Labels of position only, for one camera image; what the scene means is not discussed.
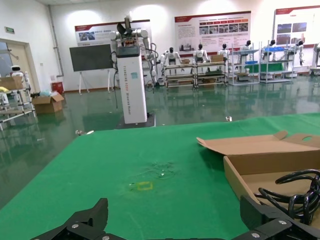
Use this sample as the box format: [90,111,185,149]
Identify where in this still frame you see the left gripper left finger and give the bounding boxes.
[29,197,110,240]

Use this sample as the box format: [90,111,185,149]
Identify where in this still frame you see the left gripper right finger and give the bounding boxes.
[231,194,320,240]

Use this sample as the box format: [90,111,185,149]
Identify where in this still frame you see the black power cable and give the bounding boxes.
[257,168,320,225]

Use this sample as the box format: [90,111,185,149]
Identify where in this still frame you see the cardboard box with torn rim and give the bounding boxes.
[196,130,320,240]

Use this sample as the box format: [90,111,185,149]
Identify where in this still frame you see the open cardboard box on floor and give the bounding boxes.
[31,93,66,115]

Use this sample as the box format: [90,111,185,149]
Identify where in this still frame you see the cardboard box on rack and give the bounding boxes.
[0,75,25,91]

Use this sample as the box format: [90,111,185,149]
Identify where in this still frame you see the green tablecloth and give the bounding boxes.
[0,112,320,240]

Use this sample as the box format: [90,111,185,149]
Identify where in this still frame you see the yellow tape square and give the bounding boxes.
[135,182,154,193]

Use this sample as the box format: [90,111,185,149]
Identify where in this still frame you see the clear tape residue patch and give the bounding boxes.
[142,161,179,181]

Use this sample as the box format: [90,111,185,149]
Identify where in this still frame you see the white pipe rack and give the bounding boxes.
[0,74,39,131]

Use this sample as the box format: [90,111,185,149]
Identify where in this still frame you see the white shelf rack green panel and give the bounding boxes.
[258,40,299,84]

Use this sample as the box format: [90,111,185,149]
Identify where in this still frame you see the small round-headed white robot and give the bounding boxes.
[9,65,31,87]

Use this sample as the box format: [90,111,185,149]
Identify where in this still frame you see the black display on stand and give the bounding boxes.
[68,43,114,96]

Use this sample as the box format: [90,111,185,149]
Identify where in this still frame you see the beige door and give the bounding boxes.
[0,38,39,94]

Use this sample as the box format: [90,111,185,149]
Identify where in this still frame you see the white humanoid robot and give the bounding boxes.
[239,39,254,64]
[216,42,231,61]
[291,38,306,67]
[159,46,183,69]
[193,43,211,64]
[262,39,278,61]

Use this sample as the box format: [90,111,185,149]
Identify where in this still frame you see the info poster with robot photos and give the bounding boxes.
[74,19,152,49]

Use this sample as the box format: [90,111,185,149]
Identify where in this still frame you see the wide red header info poster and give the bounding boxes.
[173,10,252,55]

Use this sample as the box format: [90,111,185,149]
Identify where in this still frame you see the info poster with dark photos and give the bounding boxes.
[272,4,320,49]

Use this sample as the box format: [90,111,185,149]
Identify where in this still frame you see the pipe frame workbench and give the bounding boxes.
[194,60,229,88]
[161,63,196,89]

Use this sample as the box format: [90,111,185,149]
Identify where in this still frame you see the white wall pipe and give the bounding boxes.
[46,4,64,79]

